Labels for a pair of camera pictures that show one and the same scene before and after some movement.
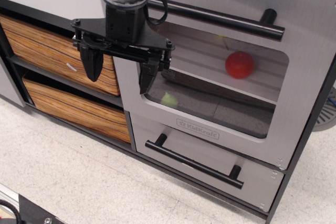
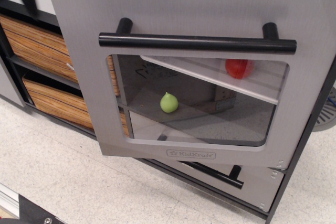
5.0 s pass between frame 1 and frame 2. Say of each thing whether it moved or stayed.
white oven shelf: moved
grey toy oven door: moved
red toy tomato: stayed
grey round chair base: stayed
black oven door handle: moved
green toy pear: stayed
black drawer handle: stayed
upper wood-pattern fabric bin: stayed
